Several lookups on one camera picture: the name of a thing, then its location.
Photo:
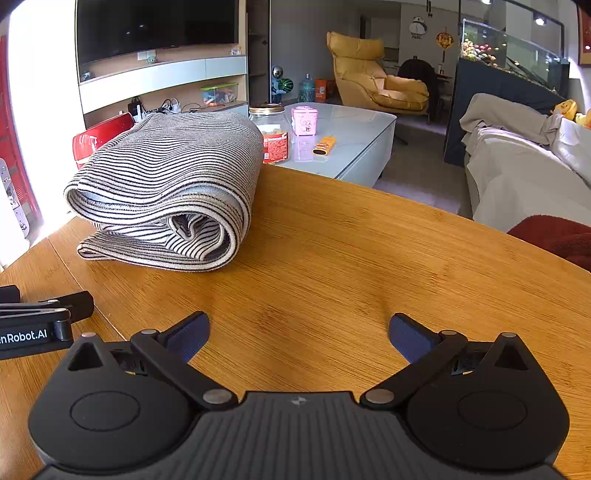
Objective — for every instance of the blue water bottle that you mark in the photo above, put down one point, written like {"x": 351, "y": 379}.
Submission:
{"x": 306, "y": 90}

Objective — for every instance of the yellow hanging wall ornament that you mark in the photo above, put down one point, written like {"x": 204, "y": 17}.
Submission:
{"x": 445, "y": 40}

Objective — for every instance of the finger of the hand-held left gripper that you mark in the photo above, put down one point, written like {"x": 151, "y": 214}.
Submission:
{"x": 81, "y": 304}
{"x": 10, "y": 293}

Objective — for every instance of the dark aquarium cabinet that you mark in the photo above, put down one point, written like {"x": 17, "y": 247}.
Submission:
{"x": 466, "y": 110}

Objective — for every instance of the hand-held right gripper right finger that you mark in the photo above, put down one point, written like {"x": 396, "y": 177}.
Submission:
{"x": 411, "y": 334}

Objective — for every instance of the striped pants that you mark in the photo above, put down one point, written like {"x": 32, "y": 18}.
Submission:
{"x": 161, "y": 175}

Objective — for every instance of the orange carton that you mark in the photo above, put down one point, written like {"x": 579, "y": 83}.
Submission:
{"x": 324, "y": 91}

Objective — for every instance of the dark red fleece garment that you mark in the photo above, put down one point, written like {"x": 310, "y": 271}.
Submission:
{"x": 558, "y": 237}

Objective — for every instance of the glass aquarium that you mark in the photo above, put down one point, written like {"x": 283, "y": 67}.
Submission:
{"x": 503, "y": 55}

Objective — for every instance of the clear jar with red label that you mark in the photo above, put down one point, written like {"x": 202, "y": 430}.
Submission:
{"x": 275, "y": 143}

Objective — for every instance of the framed wall picture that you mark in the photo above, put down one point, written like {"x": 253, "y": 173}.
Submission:
{"x": 585, "y": 37}

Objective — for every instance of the black chair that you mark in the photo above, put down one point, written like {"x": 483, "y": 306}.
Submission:
{"x": 418, "y": 74}

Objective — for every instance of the silver ball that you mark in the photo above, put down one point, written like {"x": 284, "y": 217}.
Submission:
{"x": 277, "y": 71}

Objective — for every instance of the television cabinet with shelves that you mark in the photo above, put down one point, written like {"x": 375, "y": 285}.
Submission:
{"x": 161, "y": 81}

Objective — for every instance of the black television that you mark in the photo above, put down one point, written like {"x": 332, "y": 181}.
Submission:
{"x": 157, "y": 23}

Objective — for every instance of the yellow armchair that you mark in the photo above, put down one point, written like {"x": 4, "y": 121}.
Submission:
{"x": 364, "y": 78}

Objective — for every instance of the white coffee table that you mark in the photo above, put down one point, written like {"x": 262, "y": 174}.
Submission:
{"x": 360, "y": 134}

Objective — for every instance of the beige blanket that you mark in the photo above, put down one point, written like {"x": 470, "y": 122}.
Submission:
{"x": 498, "y": 113}

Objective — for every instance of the pink box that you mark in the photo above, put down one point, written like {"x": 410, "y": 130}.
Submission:
{"x": 304, "y": 121}

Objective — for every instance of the clear box with green lid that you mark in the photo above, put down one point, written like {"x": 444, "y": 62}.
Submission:
{"x": 219, "y": 95}

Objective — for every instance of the red banner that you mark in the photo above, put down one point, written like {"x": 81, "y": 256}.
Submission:
{"x": 11, "y": 138}

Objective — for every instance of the red glossy container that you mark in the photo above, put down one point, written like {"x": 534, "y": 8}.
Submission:
{"x": 97, "y": 136}

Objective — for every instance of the white plastic device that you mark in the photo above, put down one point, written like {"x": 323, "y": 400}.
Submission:
{"x": 11, "y": 203}

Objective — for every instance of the watermelon ball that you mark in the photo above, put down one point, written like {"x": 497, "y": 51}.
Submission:
{"x": 285, "y": 85}

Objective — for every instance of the small orange packet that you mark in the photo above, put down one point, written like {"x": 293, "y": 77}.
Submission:
{"x": 324, "y": 145}

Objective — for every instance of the panda wall clock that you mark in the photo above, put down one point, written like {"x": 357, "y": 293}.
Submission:
{"x": 418, "y": 25}

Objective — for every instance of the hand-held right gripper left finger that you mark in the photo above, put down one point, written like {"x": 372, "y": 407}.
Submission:
{"x": 189, "y": 334}

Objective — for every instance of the yellow plush toy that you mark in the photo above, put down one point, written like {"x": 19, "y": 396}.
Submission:
{"x": 565, "y": 110}

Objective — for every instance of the grey sofa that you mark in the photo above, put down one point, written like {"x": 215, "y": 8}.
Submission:
{"x": 512, "y": 184}

